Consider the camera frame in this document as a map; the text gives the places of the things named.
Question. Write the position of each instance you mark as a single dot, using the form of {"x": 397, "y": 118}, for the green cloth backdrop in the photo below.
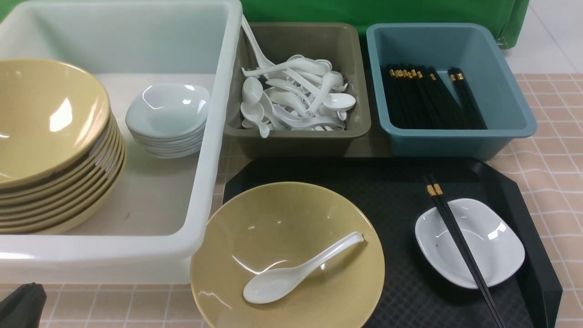
{"x": 503, "y": 18}

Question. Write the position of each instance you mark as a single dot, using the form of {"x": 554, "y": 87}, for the white square sauce dish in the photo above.
{"x": 496, "y": 248}

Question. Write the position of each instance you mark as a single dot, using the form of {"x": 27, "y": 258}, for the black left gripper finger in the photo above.
{"x": 23, "y": 307}

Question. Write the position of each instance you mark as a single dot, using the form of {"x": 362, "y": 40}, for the olive green spoon bin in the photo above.
{"x": 333, "y": 41}

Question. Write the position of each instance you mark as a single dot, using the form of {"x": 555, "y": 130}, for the black serving tray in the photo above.
{"x": 391, "y": 194}

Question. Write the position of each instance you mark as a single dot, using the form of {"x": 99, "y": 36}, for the blue chopstick bin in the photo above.
{"x": 471, "y": 48}

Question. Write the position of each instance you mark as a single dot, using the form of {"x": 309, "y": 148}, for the black chopstick gold band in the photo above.
{"x": 464, "y": 246}
{"x": 455, "y": 241}

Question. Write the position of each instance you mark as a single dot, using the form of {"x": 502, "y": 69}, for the pink checkered tablecloth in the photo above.
{"x": 547, "y": 167}

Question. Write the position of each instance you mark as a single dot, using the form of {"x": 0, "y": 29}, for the stack of white sauce dishes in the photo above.
{"x": 168, "y": 119}

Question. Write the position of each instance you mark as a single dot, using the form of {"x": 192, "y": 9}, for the yellow noodle bowl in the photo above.
{"x": 283, "y": 225}

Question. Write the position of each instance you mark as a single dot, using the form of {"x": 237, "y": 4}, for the stack of yellow bowls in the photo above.
{"x": 62, "y": 152}

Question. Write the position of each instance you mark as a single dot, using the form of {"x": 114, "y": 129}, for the pile of white soup spoons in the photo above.
{"x": 299, "y": 94}

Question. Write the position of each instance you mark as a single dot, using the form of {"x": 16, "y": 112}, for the bundle of black chopsticks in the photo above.
{"x": 418, "y": 98}

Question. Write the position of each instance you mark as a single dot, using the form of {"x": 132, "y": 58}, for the white soup spoon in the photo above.
{"x": 274, "y": 284}

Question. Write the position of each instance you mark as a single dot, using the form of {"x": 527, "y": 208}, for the large white plastic tub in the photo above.
{"x": 155, "y": 217}

